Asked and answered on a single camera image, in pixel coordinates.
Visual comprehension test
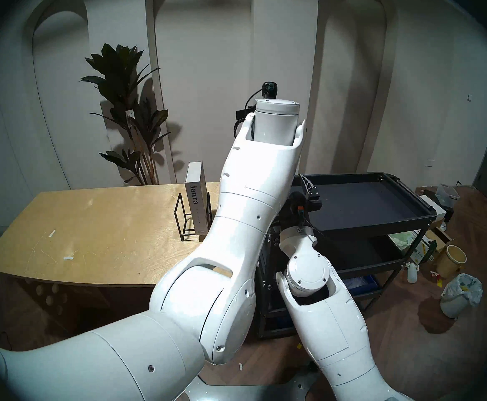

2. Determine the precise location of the white bin with bag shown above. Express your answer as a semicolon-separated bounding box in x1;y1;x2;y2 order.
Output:
440;273;483;319

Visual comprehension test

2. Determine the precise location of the black metal utility cart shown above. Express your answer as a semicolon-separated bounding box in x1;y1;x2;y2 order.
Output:
256;172;437;339

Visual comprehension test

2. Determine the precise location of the open brown cardboard box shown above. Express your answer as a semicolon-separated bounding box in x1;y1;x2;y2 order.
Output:
425;227;453;254

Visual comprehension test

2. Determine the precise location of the black wire book stand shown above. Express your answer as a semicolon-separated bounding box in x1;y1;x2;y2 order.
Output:
173;193;213;242

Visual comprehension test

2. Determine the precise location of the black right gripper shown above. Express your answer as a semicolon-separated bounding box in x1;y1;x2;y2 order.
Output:
279;175;322;229

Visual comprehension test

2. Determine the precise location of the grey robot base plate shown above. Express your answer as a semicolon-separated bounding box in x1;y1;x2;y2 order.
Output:
185;371;323;401

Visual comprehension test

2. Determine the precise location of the tall dark green plant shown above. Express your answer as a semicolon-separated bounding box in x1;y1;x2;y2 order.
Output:
80;43;172;185

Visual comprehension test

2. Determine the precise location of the green and white box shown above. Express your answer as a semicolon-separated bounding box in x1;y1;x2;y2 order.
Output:
410;233;437;265

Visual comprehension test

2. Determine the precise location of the clear plastic storage box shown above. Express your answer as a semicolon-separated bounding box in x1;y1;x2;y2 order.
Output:
435;184;460;206

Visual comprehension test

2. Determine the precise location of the white cardboard box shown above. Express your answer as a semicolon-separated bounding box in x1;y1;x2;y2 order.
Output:
419;194;447;222

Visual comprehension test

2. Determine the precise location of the light wooden table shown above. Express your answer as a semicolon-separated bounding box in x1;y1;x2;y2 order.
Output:
0;181;233;336

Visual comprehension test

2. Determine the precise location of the blue flat box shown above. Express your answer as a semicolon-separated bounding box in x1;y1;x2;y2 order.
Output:
344;276;380;296

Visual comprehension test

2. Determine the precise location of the pale green printed sheet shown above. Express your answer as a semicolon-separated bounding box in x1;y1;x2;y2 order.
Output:
389;231;419;253

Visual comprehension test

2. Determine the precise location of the white ianra book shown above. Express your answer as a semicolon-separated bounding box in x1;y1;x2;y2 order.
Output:
184;161;211;233

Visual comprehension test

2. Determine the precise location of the beige plastic bucket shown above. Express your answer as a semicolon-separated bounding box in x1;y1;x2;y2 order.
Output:
435;245;468;279

